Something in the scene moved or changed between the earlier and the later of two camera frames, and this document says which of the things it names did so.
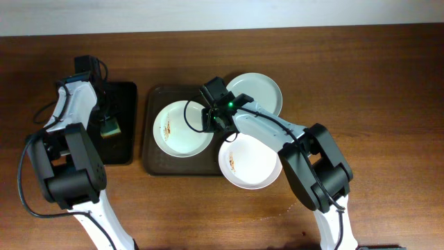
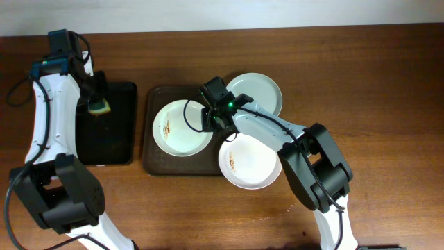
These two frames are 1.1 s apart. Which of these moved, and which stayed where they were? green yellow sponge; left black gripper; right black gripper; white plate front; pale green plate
Moved: left black gripper; green yellow sponge
Stayed: pale green plate; white plate front; right black gripper
